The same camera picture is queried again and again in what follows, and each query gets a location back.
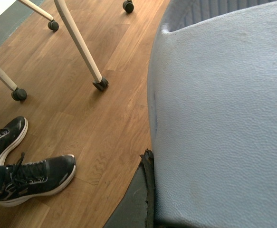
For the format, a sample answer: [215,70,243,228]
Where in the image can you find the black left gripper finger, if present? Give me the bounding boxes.
[104,149,155,228]

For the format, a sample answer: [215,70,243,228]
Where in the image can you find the black sneaker foot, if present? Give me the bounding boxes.
[0,153,76,207]
[0,116,29,166]

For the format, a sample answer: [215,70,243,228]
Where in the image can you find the light blue slipper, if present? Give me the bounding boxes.
[147,0,277,228]

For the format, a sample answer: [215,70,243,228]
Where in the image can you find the black sneaker far foot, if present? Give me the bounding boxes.
[0,116,29,166]

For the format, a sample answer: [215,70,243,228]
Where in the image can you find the black sneaker near foot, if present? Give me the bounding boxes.
[0,153,76,207]

